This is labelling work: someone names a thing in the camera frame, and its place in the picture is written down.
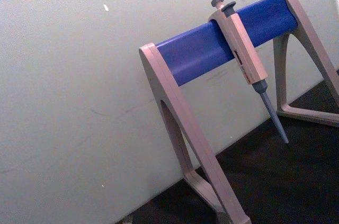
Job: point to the beige pipette with grey tip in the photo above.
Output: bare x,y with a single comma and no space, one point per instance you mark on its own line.
245,49

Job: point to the beige stand with blue bar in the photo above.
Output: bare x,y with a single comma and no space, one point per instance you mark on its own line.
196,52

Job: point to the black table cloth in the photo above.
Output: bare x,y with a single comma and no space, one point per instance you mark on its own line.
278,176

